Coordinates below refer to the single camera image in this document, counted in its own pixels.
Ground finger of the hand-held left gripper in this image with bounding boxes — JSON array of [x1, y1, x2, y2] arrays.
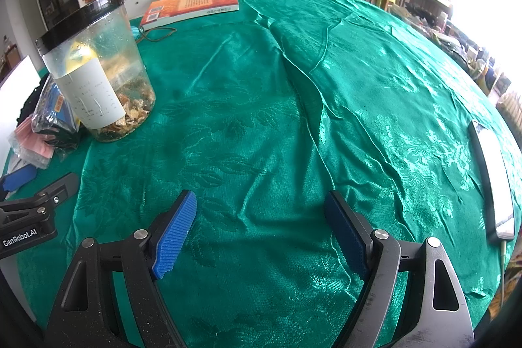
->
[[24, 173, 81, 210], [0, 164, 38, 202]]

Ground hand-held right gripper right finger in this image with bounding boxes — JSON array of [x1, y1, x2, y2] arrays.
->
[[324, 190, 476, 348]]

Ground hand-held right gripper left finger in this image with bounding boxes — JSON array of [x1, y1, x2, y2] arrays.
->
[[45, 190, 198, 348]]

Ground pink plastic packet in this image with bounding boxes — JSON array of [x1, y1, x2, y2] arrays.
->
[[9, 113, 55, 169]]

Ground black scrunchie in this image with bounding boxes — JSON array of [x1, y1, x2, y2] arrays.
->
[[16, 85, 45, 126]]

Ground blue garbage bag packet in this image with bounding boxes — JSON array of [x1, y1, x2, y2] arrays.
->
[[32, 75, 82, 151]]

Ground white cardboard box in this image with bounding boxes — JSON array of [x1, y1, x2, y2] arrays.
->
[[0, 54, 41, 173]]

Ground clear jar with black lid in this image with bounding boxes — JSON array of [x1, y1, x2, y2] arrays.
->
[[35, 0, 157, 144]]

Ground white remote control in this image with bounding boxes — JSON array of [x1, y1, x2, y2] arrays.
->
[[468, 120, 516, 242]]

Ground orange book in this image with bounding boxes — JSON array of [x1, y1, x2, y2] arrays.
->
[[140, 0, 239, 27]]

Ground pile of assorted clutter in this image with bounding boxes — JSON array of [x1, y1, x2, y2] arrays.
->
[[387, 1, 514, 96]]

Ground teal coiled cable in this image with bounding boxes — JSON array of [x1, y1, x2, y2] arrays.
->
[[130, 24, 178, 44]]

